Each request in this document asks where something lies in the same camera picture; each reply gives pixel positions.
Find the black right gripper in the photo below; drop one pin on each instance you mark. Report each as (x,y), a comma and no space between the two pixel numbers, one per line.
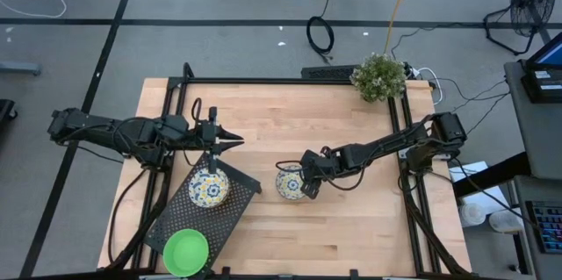
(320,166)

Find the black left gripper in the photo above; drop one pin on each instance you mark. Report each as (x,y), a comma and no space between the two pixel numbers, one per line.
(206,136)

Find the black perforated metal shelf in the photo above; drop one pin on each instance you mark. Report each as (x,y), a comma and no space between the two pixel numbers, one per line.
(219,227)

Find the black chair part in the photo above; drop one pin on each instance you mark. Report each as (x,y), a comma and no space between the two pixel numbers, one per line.
(5,111)

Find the backlit colourful keyboard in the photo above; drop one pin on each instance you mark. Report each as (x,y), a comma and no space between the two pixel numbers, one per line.
(549,225)

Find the black device with white labels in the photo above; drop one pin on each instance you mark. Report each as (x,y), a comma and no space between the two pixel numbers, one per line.
(542,84)

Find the white paper sheet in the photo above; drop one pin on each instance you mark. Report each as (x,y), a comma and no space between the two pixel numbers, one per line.
(496,196)

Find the grey desk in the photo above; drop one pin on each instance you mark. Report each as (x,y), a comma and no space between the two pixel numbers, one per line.
(542,139)

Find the green mini bowl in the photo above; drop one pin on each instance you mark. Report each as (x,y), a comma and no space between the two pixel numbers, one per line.
(185,253)

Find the black aluminium table frame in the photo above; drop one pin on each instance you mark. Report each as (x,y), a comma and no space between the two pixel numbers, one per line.
(263,81)

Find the yellow floral patterned mini bowl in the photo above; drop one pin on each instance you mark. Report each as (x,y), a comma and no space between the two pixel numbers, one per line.
(287,183)
(206,190)

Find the white round cup lid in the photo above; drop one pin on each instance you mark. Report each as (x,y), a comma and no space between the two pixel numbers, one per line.
(472,214)
(505,220)

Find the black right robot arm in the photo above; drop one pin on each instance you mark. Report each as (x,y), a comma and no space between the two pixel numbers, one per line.
(395,144)

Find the black power strip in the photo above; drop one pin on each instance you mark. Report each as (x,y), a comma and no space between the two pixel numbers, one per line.
(410,71)

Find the grey stand foot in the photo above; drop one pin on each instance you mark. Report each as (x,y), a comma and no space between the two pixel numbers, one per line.
(19,68)

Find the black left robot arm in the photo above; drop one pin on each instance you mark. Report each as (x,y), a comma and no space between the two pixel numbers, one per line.
(96,126)

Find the green potted plant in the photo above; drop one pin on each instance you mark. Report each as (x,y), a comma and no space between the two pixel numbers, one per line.
(378,77)

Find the open laptop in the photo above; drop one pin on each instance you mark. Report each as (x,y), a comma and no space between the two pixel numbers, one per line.
(549,54)

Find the black support beam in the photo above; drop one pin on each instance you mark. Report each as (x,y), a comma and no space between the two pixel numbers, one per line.
(496,174)

